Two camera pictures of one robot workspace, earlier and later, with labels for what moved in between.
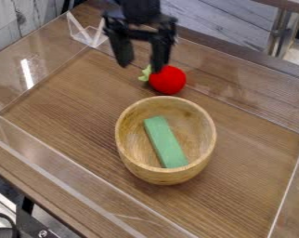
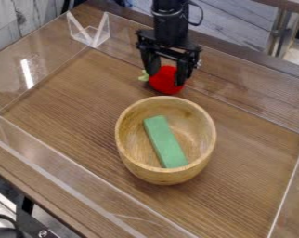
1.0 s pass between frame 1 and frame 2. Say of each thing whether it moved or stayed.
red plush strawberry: stayed
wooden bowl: stayed
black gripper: moved
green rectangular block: stayed
